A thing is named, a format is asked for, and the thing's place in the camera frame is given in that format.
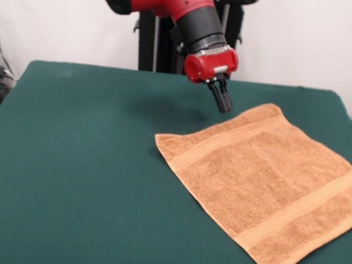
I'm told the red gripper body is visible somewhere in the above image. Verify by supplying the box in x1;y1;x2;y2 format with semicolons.
182;41;241;90

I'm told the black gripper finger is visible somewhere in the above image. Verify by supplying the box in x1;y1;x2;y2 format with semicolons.
213;73;237;112
204;80;231;114

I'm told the orange terry towel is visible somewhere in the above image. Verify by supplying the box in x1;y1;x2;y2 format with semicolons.
141;91;352;264

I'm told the dark green table cloth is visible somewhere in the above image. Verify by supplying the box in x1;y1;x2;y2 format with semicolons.
0;54;352;264

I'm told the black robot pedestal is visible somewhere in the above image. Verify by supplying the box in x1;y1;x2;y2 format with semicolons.
128;0;261;83

